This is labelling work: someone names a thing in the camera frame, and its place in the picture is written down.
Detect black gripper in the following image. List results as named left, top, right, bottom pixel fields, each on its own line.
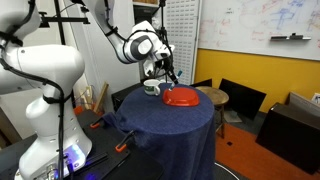
left=151, top=53, right=180, bottom=85

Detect teal and white marker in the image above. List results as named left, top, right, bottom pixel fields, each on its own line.
left=167, top=69, right=184, bottom=92

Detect white cup with green print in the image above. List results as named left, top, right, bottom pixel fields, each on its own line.
left=143, top=79, right=162, bottom=97

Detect red square plate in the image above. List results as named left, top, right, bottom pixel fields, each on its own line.
left=162, top=84, right=201, bottom=108

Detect white pegboard panel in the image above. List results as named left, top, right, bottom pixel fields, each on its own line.
left=164, top=0, right=202, bottom=86

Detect round wooden stool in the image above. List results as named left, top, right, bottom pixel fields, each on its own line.
left=195, top=85, right=230, bottom=140

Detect black computer tower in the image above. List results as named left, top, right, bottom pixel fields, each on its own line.
left=110, top=82, right=146, bottom=113
left=255, top=102, right=320, bottom=176

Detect blue tablecloth round table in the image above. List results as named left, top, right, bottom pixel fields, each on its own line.
left=102, top=82, right=217, bottom=180

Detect large black flat monitor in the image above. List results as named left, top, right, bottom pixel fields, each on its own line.
left=218, top=78, right=268, bottom=121

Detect wooden sticks bundle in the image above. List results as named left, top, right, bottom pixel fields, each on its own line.
left=75, top=81, right=110, bottom=115

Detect black perforated base board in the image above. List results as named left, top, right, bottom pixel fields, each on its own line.
left=0, top=109, right=165, bottom=180

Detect whiteboard eraser tray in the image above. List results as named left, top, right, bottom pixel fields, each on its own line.
left=269, top=32, right=313, bottom=42

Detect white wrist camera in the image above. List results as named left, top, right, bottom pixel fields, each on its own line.
left=142, top=59, right=156, bottom=78

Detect black camera tripod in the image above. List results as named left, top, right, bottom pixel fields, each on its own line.
left=155, top=0, right=178, bottom=84

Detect orange handled clamp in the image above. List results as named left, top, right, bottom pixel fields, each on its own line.
left=89, top=116, right=105, bottom=130
left=114, top=129, right=136, bottom=154

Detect wall whiteboard with writing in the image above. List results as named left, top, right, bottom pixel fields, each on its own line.
left=197, top=0, right=320, bottom=62

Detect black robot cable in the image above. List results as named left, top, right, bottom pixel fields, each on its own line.
left=0, top=0, right=174, bottom=180

